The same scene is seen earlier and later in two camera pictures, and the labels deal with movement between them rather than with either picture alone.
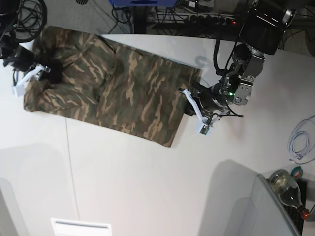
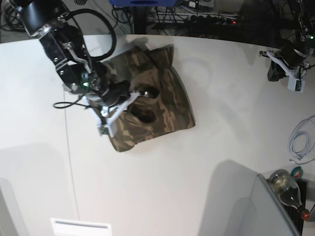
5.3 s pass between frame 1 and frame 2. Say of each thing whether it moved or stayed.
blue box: stayed
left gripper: moved
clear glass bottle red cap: stayed
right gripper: moved
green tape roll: stayed
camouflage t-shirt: moved
